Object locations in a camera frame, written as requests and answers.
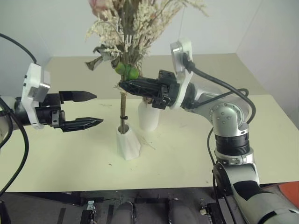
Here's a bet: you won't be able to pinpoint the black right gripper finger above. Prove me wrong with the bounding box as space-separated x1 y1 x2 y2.
118 77 162 91
123 87 162 99

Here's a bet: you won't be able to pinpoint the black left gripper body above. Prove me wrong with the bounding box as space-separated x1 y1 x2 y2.
35 93 66 129

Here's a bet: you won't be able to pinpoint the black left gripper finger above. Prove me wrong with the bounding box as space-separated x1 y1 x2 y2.
58 90 98 104
61 117 104 133

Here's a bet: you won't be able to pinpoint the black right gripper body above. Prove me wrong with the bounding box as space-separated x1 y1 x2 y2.
151 69 182 110

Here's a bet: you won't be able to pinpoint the dried white flower bouquet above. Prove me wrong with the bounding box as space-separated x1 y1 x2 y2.
85 0 210 105

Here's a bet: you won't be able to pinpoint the smooth white vase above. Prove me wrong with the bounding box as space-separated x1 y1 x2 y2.
138 100 161 132

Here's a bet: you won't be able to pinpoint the dried bouquet with green fruits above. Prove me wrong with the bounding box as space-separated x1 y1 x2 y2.
84 0 140 135

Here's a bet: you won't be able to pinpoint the loose dried twigs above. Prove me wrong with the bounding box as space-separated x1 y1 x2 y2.
139 136 157 150

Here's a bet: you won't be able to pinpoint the twisted white vase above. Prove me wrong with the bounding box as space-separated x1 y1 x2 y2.
115 126 142 161

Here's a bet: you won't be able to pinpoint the orange object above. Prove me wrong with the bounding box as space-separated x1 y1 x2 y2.
278 182 299 209

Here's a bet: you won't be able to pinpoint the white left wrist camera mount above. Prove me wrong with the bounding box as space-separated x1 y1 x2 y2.
20 63 51 130

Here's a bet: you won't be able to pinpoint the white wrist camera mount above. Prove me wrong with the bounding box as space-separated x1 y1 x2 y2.
20 63 51 130
170 36 195 110

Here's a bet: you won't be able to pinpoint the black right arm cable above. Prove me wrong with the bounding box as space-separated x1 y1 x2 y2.
183 52 257 196

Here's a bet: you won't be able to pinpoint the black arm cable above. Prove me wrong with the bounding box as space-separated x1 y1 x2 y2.
0 33 40 194
183 52 257 196

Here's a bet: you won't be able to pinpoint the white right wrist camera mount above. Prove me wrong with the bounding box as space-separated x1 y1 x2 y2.
170 36 195 110

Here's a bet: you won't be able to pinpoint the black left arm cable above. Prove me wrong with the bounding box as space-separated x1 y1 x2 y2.
0 33 40 194

